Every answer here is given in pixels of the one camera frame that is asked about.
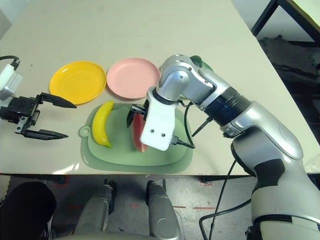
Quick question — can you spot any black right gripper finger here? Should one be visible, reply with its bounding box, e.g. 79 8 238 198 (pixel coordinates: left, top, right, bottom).
126 104 137 129

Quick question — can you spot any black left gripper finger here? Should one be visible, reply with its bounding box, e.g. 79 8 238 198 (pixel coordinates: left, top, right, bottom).
39 92 78 109
14 128 69 141

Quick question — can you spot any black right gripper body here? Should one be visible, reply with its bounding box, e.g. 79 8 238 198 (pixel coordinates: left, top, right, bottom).
131 103 148 117

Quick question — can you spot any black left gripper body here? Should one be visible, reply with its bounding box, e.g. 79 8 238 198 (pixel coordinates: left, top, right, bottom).
0 96 42 135

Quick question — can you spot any red toy watermelon slice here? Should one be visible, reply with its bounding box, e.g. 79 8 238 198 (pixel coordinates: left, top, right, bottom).
131 113 151 153

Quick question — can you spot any yellow toy banana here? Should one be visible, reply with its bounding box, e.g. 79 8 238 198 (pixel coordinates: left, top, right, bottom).
91 100 115 149

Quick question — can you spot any dark green toy avocado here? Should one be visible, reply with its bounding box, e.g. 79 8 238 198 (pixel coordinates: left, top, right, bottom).
190 55 204 68

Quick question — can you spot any yellow plastic plate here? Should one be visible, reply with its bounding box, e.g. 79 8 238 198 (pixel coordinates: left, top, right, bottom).
49 60 107 106

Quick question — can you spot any pink plastic plate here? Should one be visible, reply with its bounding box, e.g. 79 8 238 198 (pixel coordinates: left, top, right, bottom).
106 57 161 102

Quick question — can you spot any green silicone cutting mat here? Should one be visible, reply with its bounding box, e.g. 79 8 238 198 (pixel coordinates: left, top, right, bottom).
79 101 195 174

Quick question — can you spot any black padded stool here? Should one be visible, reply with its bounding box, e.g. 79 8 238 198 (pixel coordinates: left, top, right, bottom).
0 181 57 240

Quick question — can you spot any mint green plastic plate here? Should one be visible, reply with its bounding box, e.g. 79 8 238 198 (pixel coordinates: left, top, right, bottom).
199 61 215 73

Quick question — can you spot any grey left robot leg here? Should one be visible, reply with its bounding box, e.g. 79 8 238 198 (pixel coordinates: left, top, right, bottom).
74 178 118 236

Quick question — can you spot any grey robot leg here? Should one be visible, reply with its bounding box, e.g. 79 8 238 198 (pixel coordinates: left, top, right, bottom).
74 178 118 236
146 180 182 240

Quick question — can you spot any grey right robot leg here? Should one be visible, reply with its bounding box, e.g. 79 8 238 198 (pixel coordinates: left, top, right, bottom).
146 180 182 240

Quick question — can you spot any black table underframe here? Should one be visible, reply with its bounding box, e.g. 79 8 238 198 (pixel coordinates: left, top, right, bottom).
9 174 253 185

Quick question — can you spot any grey robot torso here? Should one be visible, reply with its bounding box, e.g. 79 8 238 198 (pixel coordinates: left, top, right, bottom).
53 231 156 240

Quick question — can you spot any black framed side table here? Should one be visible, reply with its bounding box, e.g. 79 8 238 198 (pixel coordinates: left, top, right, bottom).
251 0 320 43

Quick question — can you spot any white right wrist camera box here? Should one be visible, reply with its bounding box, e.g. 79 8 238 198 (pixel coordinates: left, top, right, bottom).
139 91 179 152

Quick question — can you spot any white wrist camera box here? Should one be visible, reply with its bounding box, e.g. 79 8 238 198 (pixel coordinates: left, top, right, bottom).
139 91 179 152
0 63 24 101

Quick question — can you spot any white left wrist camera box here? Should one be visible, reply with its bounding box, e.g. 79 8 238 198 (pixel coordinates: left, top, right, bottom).
0 63 24 101

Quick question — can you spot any black left wrist camera cable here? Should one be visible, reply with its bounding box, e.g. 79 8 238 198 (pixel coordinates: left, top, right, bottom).
0 55 21 70

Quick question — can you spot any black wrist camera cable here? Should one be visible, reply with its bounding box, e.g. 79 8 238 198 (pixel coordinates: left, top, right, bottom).
169 98 212 150
0 55 21 70

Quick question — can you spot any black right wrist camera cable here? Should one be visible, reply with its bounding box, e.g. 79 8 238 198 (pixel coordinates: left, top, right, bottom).
169 98 212 150

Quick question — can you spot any long black power cable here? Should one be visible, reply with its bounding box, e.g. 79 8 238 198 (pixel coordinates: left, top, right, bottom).
198 158 253 240

